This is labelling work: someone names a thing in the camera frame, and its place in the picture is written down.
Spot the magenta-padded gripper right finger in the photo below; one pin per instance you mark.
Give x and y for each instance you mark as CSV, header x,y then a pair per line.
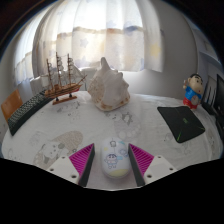
x,y
141,162

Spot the white printed tablecloth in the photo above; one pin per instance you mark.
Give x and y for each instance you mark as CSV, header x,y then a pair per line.
x,y
100,123

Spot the cartoon boy figure clock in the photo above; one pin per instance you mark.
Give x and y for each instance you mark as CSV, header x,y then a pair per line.
x,y
193,91

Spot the wooden sailing ship model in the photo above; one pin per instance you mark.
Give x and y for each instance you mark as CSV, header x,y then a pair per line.
x,y
63,90

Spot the black mouse pad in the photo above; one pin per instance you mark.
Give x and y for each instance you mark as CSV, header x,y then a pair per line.
x,y
181,124

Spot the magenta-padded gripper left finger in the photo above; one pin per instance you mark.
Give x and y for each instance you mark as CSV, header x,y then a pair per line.
x,y
81,163

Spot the black keyboard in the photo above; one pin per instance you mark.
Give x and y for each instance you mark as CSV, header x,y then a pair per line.
x,y
26,111

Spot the white cartoon-print computer mouse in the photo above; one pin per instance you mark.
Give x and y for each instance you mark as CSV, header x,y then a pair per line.
x,y
115,159

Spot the orange wooden chair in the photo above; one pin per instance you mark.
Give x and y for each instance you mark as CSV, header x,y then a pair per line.
x,y
10,104

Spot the large white conch shell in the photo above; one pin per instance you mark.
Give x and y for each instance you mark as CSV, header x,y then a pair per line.
x,y
108,88

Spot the white sheer printed curtain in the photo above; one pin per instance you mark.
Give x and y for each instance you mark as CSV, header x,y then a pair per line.
x,y
100,33

